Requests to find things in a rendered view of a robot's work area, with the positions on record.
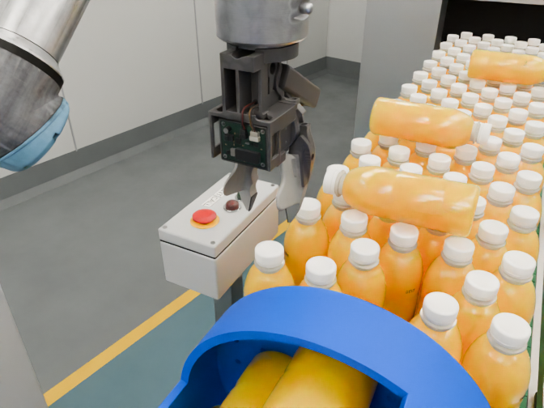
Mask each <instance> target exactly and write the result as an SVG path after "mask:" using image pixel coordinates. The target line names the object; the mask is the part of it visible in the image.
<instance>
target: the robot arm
mask: <svg viewBox="0 0 544 408"><path fill-rule="evenodd" d="M89 2H90V0H2V1H1V3H0V168H5V169H7V170H10V171H12V172H20V171H23V170H26V169H28V168H30V167H31V166H32V165H34V164H36V163H37V162H38V161H39V160H40V159H42V158H43V157H44V156H45V154H46V153H47V152H48V151H49V150H50V148H51V147H52V146H53V144H54V143H55V142H56V140H57V137H58V136H59V135H60V134H61V132H62V130H63V128H64V126H65V124H66V122H67V119H68V116H69V112H70V107H69V103H68V102H67V101H66V99H65V98H63V97H61V96H59V95H58V94H59V92H60V90H61V89H62V86H63V84H64V82H65V80H64V78H63V76H62V73H61V71H60V68H59V62H60V61H61V59H62V56H63V54H64V52H65V51H66V48H67V46H68V44H69V43H70V40H71V38H72V36H73V35H74V31H75V29H76V28H77V26H78V24H79V21H80V19H81V18H82V16H83V13H84V11H85V10H86V8H87V5H88V3H89ZM214 2H215V28H216V36H217V37H218V38H219V39H220V40H222V41H224V42H227V50H225V51H223V52H221V53H219V57H220V73H221V88H222V104H220V105H218V106H216V107H215V108H213V109H211V110H209V111H208V112H209V123H210V146H211V158H214V157H216V156H217V155H219V154H221V159H222V160H226V161H229V162H233V163H236V164H235V167H234V169H233V171H232V173H231V175H230V176H229V177H228V178H227V180H226V181H225V183H224V185H223V194H224V195H225V196H229V195H231V194H234V193H238V192H239V193H240V198H241V200H242V202H243V204H244V207H245V209H246V210H247V211H251V210H252V208H253V204H254V202H255V199H256V197H257V193H258V192H257V188H256V183H257V180H258V178H259V176H258V174H257V169H258V168H259V169H262V170H266V171H268V172H271V171H272V170H273V169H274V168H275V167H278V166H279V170H280V172H281V184H280V186H279V188H278V192H277V194H276V206H277V209H278V210H285V211H286V216H287V222H288V223H291V222H292V220H293V219H294V218H295V217H296V215H297V214H298V212H299V210H300V207H301V206H302V203H303V200H304V196H305V194H306V190H307V187H308V183H309V181H310V177H311V174H312V168H313V165H314V161H315V154H316V151H315V144H314V141H313V138H312V134H311V130H310V126H311V124H310V123H309V122H305V121H304V114H305V113H306V110H305V109H304V106H308V107H312V108H315V107H316V106H317V101H318V99H319V95H320V93H321V90H320V88H319V87H317V86H316V85H314V84H313V83H311V82H310V81H309V80H308V79H306V78H305V77H304V76H303V75H301V74H300V73H299V72H298V71H296V70H295V69H293V68H292V67H291V66H289V65H288V64H283V63H281V62H284V61H288V60H291V59H293V58H296V57H297V56H298V55H299V42H301V41H302V40H303V39H305V38H306V37H307V36H308V25H309V15H310V14H311V13H312V11H313V5H312V3H310V0H214ZM217 121H219V134H220V142H219V143H218V144H216V145H215V131H214V123H215V122H217ZM290 144H291V145H290ZM289 145H290V146H289ZM287 151H288V154H286V152H287Z"/></svg>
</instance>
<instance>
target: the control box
mask: <svg viewBox="0 0 544 408"><path fill-rule="evenodd" d="M230 175H231V173H228V174H227V175H226V176H225V177H223V178H222V179H221V180H220V181H218V182H217V183H216V184H214V185H213V186H212V187H210V188H209V189H208V190H207V191H206V192H205V193H203V194H202V195H201V196H199V197H198V198H197V199H195V200H194V201H193V202H191V203H190V204H189V205H188V206H187V207H186V208H184V209H183V210H182V211H180V212H179V213H178V214H177V215H175V216H174V217H173V218H171V219H170V220H169V221H167V222H166V223H165V224H164V225H163V226H162V227H160V228H159V238H160V244H161V249H162V255H163V260H164V271H165V276H166V280H167V281H169V282H172V283H175V284H177V285H180V286H183V287H186V288H189V289H190V290H193V291H196V292H199V293H201V294H203V295H207V296H209V297H212V298H214V299H217V300H219V299H220V298H221V297H222V295H223V294H224V293H225V292H226V291H227V289H228V288H229V287H230V286H231V285H232V284H233V283H234V282H235V281H236V280H237V279H238V278H239V277H240V275H241V274H242V273H243V272H244V271H245V269H246V268H247V267H248V266H249V265H250V264H251V263H252V261H253V260H254V259H255V248H256V246H257V245H258V244H259V243H261V242H262V241H266V240H272V239H273V238H274V237H275V235H276V234H277V233H278V209H277V206H276V194H277V192H278V185H275V184H271V183H269V182H265V181H260V180H257V183H256V188H257V192H258V193H257V197H256V199H255V202H254V204H253V208H252V210H251V211H247V210H246V209H245V207H244V204H243V202H242V200H241V199H239V198H238V197H237V196H236V195H237V193H234V194H231V195H229V196H225V195H224V194H223V191H221V190H222V189H223V185H224V183H225V181H226V180H227V178H228V177H229V176H230ZM219 192H222V193H219ZM219 194H220V195H221V194H222V195H221V196H220V195H219ZM216 198H217V199H216ZM211 199H212V200H213V201H214V202H212V203H211V202H208V201H210V200H211ZM215 199H216V200H215ZM230 199H235V200H237V201H238V202H239V204H240V206H239V208H238V209H235V210H229V209H227V208H226V207H225V204H226V201H228V200H230ZM212 200H211V201H212ZM205 203H206V204H205ZM204 204H205V205H204ZM207 204H208V205H207ZM201 209H210V210H213V211H215V212H216V219H215V220H214V221H212V222H210V223H207V224H201V223H197V222H195V221H193V217H192V215H193V213H194V212H195V211H197V210H201Z"/></svg>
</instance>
